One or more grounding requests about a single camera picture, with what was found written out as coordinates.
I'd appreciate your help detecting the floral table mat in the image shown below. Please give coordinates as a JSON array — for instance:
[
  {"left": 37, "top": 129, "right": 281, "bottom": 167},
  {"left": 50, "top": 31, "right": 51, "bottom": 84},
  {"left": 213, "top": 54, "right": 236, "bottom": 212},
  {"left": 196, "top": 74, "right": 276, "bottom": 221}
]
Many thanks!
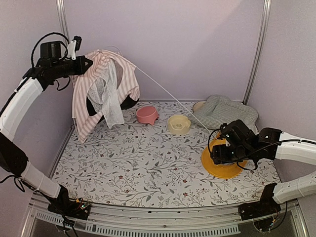
[{"left": 52, "top": 102, "right": 280, "bottom": 208}]

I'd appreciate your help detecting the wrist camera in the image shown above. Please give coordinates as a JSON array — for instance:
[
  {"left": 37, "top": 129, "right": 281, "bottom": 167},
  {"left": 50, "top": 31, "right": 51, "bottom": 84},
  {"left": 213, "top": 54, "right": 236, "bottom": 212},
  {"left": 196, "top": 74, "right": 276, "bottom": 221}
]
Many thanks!
[
  {"left": 220, "top": 123, "right": 231, "bottom": 147},
  {"left": 67, "top": 36, "right": 82, "bottom": 60}
]

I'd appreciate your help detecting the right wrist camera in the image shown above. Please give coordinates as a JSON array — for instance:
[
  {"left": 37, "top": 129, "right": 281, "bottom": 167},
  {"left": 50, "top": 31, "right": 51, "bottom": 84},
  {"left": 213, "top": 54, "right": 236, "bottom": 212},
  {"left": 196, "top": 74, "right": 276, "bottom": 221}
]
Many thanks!
[{"left": 220, "top": 123, "right": 231, "bottom": 147}]

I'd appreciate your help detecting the right aluminium frame post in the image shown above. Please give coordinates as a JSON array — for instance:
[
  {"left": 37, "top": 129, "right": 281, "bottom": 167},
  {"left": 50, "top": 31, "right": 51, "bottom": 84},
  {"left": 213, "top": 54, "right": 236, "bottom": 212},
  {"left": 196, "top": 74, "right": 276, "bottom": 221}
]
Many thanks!
[{"left": 242, "top": 0, "right": 272, "bottom": 105}]

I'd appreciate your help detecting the pink pet bowl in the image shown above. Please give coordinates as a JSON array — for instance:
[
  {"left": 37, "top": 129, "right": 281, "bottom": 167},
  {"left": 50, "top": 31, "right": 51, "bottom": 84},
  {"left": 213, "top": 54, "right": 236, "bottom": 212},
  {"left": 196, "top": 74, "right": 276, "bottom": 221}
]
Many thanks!
[{"left": 136, "top": 106, "right": 159, "bottom": 125}]

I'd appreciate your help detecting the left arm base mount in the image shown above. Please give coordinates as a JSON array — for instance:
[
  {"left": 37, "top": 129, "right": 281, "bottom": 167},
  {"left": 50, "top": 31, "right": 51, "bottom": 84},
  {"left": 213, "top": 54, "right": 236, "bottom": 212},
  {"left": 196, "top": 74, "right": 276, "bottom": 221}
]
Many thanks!
[{"left": 45, "top": 185, "right": 90, "bottom": 220}]

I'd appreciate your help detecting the green checkered cushion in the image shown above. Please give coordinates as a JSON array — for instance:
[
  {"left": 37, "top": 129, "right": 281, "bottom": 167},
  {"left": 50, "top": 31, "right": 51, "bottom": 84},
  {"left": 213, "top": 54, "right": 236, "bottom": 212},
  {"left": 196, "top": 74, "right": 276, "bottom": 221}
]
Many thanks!
[{"left": 189, "top": 95, "right": 259, "bottom": 134}]

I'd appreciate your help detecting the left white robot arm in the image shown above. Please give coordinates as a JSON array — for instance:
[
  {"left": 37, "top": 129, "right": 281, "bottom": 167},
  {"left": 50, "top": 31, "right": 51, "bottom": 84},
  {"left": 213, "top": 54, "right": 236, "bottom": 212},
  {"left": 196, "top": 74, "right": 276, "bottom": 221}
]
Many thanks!
[{"left": 0, "top": 37, "right": 93, "bottom": 214}]

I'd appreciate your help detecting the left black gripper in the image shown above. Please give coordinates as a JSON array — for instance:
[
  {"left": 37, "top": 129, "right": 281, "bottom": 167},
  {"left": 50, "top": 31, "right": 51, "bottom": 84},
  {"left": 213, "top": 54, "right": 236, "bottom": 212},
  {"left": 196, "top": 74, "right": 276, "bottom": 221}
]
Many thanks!
[{"left": 52, "top": 54, "right": 93, "bottom": 78}]

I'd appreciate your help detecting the cream pet bowl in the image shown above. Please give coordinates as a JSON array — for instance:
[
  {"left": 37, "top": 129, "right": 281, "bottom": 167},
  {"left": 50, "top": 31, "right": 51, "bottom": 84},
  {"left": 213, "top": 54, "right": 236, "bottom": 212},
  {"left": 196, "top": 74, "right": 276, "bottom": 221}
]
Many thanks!
[{"left": 167, "top": 115, "right": 191, "bottom": 135}]

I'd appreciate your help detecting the yellow bowl stand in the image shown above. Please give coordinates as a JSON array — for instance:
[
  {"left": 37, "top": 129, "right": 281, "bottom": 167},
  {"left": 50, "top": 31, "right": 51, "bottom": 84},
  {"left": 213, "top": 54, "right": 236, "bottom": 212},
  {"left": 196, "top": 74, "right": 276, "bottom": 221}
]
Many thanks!
[{"left": 201, "top": 132, "right": 247, "bottom": 179}]

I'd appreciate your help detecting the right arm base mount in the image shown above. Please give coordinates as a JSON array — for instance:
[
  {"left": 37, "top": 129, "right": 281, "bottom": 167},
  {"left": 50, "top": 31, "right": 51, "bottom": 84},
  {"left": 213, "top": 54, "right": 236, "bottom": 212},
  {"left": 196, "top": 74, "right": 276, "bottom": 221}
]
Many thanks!
[{"left": 238, "top": 183, "right": 281, "bottom": 220}]

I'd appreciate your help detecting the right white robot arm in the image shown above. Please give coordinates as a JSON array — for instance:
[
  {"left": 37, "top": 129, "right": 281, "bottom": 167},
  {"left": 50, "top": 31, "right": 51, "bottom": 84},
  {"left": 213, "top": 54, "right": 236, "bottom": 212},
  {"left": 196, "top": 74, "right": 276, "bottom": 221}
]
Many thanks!
[{"left": 206, "top": 119, "right": 316, "bottom": 215}]

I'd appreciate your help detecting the pink striped pet tent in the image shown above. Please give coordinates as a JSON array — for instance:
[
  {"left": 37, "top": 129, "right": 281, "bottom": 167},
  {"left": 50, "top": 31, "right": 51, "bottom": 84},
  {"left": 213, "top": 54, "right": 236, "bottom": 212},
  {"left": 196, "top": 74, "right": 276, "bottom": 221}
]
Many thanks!
[{"left": 71, "top": 50, "right": 140, "bottom": 143}]

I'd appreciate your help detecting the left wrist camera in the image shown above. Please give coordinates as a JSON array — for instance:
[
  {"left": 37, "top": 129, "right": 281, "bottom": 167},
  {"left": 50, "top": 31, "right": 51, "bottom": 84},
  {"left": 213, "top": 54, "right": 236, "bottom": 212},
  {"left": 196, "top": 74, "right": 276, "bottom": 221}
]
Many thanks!
[{"left": 67, "top": 36, "right": 82, "bottom": 60}]

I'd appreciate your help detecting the beige bowl behind cushion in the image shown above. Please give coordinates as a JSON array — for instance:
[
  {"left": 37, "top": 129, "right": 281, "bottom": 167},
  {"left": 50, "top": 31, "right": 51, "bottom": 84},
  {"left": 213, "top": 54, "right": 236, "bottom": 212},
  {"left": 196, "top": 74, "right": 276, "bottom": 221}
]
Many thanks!
[{"left": 193, "top": 101, "right": 206, "bottom": 112}]

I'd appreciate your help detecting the front aluminium rail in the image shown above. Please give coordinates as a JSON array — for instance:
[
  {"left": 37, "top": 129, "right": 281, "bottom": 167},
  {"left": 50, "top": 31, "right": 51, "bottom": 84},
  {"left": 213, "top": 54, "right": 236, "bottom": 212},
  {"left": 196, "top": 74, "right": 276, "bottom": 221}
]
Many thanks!
[{"left": 22, "top": 194, "right": 311, "bottom": 237}]

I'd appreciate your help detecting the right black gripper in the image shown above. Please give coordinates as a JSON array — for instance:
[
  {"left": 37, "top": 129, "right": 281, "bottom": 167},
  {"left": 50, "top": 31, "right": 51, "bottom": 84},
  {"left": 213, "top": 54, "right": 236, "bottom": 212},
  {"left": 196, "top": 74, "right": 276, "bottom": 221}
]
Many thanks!
[{"left": 211, "top": 143, "right": 254, "bottom": 164}]

